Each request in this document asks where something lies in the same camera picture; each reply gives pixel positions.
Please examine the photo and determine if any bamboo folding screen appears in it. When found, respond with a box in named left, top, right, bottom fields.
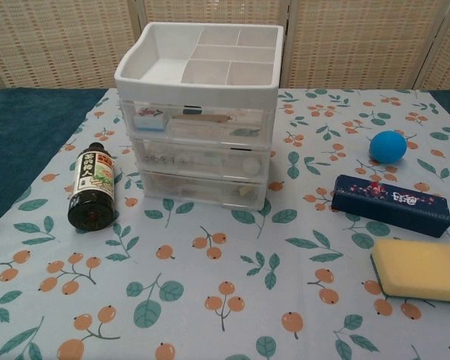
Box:
left=0, top=0, right=450, bottom=93

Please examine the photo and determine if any navy blue floral box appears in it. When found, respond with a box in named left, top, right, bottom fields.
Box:
left=330, top=173, right=450, bottom=239

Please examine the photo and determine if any clear plastic drawer with tile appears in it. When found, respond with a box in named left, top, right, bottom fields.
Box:
left=118, top=99, right=278, bottom=143

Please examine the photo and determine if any dark sauce bottle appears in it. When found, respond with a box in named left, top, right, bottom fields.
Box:
left=67, top=142, right=117, bottom=230

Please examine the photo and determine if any blue ball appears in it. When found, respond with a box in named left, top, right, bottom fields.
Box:
left=370, top=130, right=408, bottom=165

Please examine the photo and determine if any clear plastic container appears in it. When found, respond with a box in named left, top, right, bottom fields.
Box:
left=139, top=169, right=272, bottom=211

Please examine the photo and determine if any white plastic drawer organizer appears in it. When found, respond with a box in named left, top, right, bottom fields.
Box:
left=114, top=21, right=285, bottom=211

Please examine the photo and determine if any tan wooden stick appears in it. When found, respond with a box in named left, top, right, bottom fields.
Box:
left=171, top=113, right=234, bottom=124

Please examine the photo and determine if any white mahjong tile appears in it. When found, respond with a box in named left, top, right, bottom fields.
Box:
left=133, top=107, right=167, bottom=132

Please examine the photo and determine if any yellow sponge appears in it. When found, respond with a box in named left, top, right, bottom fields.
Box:
left=370, top=238, right=450, bottom=305

